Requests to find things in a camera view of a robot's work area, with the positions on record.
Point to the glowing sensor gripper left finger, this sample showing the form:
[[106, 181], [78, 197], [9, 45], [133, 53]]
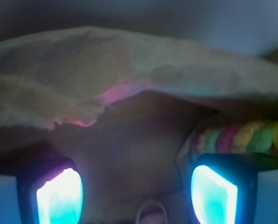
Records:
[[40, 191]]

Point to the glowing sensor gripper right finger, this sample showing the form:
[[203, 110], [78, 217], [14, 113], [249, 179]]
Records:
[[235, 189]]

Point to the multicolored twisted rope toy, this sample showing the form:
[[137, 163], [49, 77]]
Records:
[[250, 137]]

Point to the pink plush toy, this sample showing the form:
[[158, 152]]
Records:
[[151, 212]]

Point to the brown paper bag liner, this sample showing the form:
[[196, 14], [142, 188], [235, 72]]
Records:
[[124, 106]]

